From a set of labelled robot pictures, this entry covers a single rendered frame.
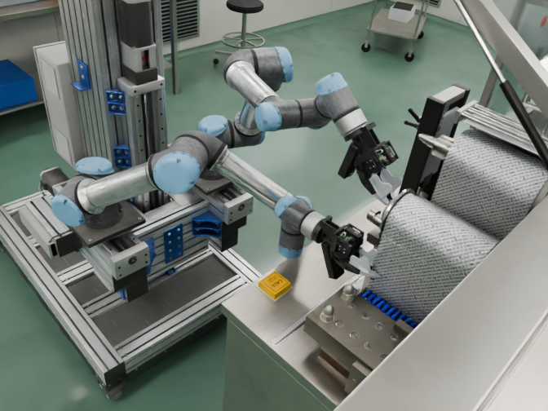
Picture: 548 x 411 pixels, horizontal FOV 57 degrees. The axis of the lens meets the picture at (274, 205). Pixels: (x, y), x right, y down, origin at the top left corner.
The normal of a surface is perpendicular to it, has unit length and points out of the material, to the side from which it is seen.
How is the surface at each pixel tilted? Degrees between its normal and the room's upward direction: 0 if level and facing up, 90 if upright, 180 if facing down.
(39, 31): 90
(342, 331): 0
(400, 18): 90
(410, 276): 90
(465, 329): 0
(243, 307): 0
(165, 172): 86
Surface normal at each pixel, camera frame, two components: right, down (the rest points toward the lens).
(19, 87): 0.71, 0.48
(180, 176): -0.09, 0.55
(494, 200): -0.70, 0.42
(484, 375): 0.09, -0.78
